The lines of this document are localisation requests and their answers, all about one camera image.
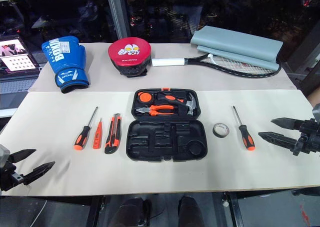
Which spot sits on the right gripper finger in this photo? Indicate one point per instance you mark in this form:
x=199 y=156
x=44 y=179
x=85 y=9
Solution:
x=280 y=139
x=287 y=123

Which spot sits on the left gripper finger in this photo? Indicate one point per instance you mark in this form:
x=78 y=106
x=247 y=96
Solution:
x=37 y=173
x=21 y=155

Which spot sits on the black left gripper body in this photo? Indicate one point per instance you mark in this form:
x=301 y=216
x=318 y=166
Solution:
x=8 y=177

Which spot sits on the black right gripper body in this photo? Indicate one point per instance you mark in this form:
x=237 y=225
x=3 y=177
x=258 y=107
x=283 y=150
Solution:
x=310 y=137

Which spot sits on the black electrical tape roll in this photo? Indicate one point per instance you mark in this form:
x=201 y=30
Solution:
x=216 y=132

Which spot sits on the orange voltage tester pen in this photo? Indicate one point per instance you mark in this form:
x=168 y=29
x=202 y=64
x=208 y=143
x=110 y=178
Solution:
x=97 y=137

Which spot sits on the orange black utility knife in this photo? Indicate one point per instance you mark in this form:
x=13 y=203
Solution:
x=113 y=134

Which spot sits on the black plastic tool case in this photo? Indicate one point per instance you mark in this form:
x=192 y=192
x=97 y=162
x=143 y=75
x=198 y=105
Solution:
x=165 y=139

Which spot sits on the bystander person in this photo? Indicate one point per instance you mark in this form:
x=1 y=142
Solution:
x=314 y=95

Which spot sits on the open laptop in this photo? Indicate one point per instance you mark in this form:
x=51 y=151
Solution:
x=15 y=87

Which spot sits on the black table leg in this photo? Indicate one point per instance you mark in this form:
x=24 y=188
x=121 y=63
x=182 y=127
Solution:
x=233 y=212
x=96 y=212

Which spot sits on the grey folded mat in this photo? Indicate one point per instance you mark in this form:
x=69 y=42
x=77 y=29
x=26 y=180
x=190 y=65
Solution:
x=237 y=45

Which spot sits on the blue boxing glove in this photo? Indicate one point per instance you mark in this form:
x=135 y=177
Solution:
x=67 y=64

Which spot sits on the dark rounded shape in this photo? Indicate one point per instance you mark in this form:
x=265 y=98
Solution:
x=132 y=212
x=190 y=212

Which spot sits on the orange black tape measure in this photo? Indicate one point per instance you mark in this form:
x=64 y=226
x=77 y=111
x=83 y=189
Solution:
x=145 y=97

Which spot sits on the black white tennis racket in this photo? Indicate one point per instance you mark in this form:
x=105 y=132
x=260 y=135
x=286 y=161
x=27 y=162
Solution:
x=167 y=61

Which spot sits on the red round punching pad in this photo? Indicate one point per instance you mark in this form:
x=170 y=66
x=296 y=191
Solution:
x=130 y=53

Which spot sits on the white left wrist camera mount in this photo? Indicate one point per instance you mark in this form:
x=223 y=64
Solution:
x=3 y=154

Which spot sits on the grey window post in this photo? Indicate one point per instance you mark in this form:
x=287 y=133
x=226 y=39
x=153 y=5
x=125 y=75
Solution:
x=120 y=14

